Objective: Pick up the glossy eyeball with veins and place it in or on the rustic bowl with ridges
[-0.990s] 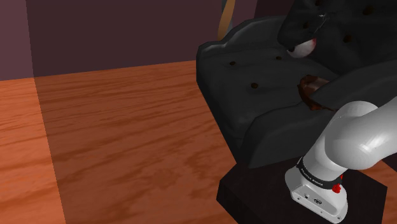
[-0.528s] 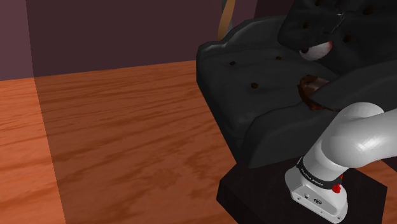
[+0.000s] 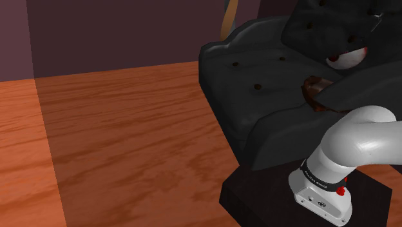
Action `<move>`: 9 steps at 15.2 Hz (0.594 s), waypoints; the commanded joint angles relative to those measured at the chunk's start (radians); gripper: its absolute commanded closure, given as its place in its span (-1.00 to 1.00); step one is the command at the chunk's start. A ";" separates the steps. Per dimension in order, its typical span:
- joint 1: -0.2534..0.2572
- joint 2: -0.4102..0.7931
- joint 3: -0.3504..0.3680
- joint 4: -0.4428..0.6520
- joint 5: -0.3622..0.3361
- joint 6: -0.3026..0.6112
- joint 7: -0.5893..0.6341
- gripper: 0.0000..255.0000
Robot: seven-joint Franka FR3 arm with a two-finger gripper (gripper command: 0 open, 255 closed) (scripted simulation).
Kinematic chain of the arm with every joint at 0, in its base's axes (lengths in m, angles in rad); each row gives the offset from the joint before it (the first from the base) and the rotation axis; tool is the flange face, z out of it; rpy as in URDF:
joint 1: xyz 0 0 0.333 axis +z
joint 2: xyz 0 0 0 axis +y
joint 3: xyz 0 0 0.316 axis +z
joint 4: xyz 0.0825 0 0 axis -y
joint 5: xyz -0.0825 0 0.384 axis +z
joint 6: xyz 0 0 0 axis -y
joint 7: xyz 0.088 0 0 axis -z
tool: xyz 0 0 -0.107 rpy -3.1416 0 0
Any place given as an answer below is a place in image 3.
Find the brown bowl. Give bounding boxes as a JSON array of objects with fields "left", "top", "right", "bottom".
[{"left": 300, "top": 75, "right": 354, "bottom": 114}]

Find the dark tufted sofa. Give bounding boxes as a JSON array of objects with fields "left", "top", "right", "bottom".
[{"left": 198, "top": 0, "right": 402, "bottom": 172}]

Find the dark robot stand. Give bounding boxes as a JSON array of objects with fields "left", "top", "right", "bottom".
[{"left": 218, "top": 158, "right": 394, "bottom": 227}]

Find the white ball with red marks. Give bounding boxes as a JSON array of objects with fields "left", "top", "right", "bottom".
[{"left": 325, "top": 46, "right": 369, "bottom": 70}]

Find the tan curved post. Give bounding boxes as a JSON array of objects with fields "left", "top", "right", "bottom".
[{"left": 220, "top": 0, "right": 238, "bottom": 42}]

